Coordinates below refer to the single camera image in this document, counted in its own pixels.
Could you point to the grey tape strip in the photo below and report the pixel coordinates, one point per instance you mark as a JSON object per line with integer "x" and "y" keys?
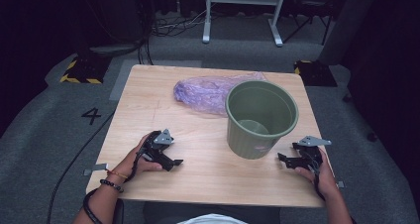
{"x": 340, "y": 184}
{"x": 99, "y": 167}

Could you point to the person's dark pants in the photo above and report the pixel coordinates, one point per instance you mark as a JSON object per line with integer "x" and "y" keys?
{"x": 158, "y": 214}

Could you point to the grey pillar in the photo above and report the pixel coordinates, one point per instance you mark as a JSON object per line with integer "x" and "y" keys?
{"x": 346, "y": 25}

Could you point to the white metal stand frame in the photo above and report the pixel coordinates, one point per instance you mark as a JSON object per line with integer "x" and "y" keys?
{"x": 206, "y": 25}

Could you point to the green plastic bin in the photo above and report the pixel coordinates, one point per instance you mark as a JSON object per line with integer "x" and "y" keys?
{"x": 247, "y": 141}

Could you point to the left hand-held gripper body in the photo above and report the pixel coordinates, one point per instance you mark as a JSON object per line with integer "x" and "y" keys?
{"x": 158, "y": 148}

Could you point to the black chair legs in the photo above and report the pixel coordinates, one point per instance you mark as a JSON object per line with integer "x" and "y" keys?
{"x": 305, "y": 25}

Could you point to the person's left hand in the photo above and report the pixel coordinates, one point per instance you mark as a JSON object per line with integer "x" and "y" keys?
{"x": 130, "y": 164}

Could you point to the person's right hand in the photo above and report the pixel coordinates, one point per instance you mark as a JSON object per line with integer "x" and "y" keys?
{"x": 327, "y": 181}

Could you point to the person's white shirt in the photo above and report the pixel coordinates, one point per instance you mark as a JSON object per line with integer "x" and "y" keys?
{"x": 211, "y": 219}

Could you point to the dark metal stand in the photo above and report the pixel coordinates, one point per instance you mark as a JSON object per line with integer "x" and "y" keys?
{"x": 112, "y": 49}

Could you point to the purple plastic bag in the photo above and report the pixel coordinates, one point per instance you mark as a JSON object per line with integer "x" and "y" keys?
{"x": 204, "y": 91}

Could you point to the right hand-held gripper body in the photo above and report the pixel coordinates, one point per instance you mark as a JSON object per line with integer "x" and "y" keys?
{"x": 308, "y": 156}

